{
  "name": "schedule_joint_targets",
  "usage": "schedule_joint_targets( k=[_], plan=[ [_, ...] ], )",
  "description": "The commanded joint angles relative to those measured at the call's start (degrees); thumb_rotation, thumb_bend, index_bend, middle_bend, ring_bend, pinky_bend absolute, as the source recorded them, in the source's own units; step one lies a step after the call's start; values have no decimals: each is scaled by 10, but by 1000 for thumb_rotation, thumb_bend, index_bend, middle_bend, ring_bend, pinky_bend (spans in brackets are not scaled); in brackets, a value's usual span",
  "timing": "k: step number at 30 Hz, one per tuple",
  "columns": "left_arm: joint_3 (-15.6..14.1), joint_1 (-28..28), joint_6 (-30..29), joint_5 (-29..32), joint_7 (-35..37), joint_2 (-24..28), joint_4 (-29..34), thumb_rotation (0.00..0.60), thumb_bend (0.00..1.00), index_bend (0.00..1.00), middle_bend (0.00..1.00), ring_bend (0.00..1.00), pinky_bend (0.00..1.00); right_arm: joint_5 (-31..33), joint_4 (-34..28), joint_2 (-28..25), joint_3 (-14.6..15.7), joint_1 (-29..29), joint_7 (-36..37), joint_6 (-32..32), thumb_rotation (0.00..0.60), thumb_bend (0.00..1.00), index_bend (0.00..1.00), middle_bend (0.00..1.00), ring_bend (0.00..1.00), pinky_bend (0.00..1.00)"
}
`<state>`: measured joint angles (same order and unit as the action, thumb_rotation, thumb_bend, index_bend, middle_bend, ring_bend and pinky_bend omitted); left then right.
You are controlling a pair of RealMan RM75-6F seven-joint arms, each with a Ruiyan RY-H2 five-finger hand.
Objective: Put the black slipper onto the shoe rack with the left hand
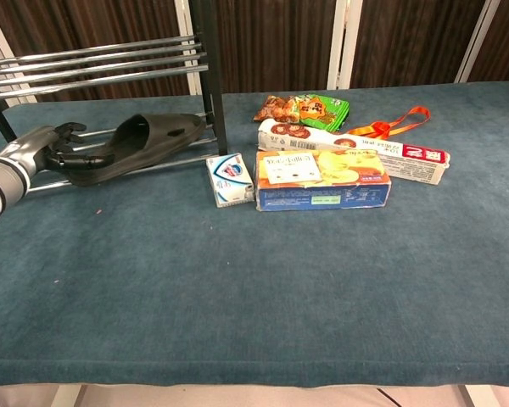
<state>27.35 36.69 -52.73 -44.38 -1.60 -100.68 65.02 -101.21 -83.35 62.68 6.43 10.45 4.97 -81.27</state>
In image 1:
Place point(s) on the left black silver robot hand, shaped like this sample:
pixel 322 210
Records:
pixel 29 142

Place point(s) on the black rubber slipper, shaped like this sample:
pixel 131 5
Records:
pixel 152 144

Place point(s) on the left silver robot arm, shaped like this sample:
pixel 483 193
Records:
pixel 4 182

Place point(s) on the black chrome shoe rack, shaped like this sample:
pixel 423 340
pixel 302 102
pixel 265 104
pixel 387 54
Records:
pixel 212 85

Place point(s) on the white blue soap box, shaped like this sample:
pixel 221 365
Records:
pixel 229 178

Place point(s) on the brown snack bag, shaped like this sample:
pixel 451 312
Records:
pixel 275 108

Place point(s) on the white table leg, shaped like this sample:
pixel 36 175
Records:
pixel 68 396
pixel 471 396

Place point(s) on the green snack bag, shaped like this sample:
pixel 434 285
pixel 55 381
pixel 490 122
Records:
pixel 322 112

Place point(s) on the blue table cloth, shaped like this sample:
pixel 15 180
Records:
pixel 280 297

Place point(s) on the orange blue cookie box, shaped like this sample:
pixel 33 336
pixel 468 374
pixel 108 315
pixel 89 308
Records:
pixel 322 199

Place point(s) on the long white wrap box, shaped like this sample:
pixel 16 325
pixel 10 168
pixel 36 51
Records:
pixel 415 165

